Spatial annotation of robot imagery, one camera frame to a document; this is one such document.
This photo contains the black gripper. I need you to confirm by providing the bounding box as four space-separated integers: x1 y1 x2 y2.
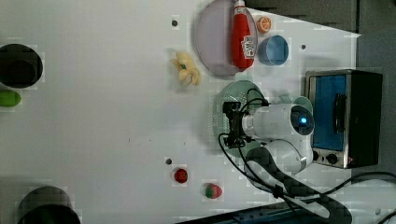
222 102 246 148

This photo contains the green plastic strainer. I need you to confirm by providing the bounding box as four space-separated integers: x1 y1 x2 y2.
212 78 268 158

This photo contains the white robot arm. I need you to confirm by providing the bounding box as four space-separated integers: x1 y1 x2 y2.
218 99 352 224

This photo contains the strawberry toy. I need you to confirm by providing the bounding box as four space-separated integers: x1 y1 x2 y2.
205 184 222 199

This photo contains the green mug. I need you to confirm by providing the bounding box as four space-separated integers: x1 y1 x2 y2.
279 94 313 113

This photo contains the red tomato toy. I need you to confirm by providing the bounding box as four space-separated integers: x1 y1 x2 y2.
174 169 188 184

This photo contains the peeled banana toy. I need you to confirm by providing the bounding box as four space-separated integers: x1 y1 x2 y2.
172 51 201 86

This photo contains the red ketchup bottle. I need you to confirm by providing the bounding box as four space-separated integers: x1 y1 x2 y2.
232 0 255 69

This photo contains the blue bowl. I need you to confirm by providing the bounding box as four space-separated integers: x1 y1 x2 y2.
258 35 289 65

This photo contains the purple round plate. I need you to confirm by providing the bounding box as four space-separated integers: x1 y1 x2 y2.
194 0 258 76

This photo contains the black toaster oven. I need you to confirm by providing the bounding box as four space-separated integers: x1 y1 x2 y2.
304 69 383 169

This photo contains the orange slice toy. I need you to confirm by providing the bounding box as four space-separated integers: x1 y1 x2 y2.
256 16 272 34

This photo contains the black round base lower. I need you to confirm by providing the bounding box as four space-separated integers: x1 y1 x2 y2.
17 186 82 224

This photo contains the black round base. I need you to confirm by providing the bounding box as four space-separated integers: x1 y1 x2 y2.
17 186 82 224
0 44 43 89

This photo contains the black round base upper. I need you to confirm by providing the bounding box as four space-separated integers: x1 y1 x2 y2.
0 44 43 89

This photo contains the green cucumber toy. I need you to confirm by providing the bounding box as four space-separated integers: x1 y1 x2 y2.
0 90 21 107

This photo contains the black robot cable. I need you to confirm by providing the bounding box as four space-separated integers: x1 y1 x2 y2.
218 88 396 224

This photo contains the blue metal frame rail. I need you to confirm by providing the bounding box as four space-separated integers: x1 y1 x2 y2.
177 202 300 224

